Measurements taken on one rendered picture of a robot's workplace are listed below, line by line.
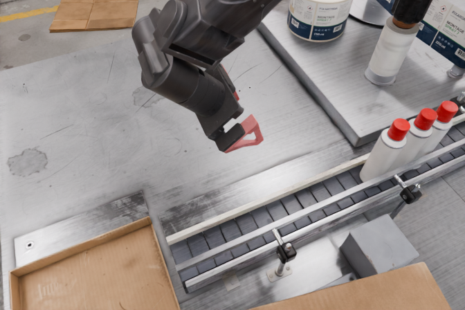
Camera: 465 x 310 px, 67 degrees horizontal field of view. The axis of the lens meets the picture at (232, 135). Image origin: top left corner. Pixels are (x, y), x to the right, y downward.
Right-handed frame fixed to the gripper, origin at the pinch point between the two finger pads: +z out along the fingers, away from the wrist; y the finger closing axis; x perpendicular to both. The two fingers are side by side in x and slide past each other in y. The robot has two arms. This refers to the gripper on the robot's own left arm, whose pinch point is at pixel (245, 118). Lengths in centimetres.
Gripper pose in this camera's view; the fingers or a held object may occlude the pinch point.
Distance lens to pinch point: 58.0
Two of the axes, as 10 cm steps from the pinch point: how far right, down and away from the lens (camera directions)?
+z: 5.9, 2.9, 7.5
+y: -3.8, -7.2, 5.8
